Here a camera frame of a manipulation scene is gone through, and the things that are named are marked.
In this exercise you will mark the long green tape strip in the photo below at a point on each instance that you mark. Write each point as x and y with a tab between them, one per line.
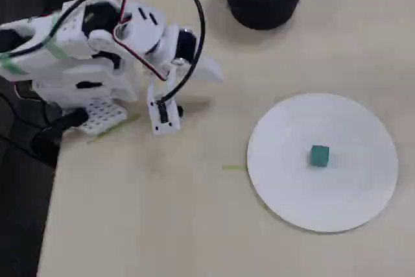
113	128

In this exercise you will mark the black table clamp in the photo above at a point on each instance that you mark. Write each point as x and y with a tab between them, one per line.
48	134

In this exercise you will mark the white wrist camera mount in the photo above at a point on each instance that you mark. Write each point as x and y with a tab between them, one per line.
163	118

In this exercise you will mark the white round plate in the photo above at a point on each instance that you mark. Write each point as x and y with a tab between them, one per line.
291	186

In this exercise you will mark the green cube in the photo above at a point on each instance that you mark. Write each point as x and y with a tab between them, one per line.
319	157

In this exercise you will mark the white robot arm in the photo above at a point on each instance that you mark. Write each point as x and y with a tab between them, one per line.
81	72

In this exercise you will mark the white perforated base plate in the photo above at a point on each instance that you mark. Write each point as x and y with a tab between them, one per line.
102	115

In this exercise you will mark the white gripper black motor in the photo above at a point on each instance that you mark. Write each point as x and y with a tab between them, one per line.
187	45

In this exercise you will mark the green tape band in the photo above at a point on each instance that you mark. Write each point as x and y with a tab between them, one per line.
11	67
55	50

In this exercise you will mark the short green tape strip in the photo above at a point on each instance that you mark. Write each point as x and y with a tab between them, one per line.
234	167

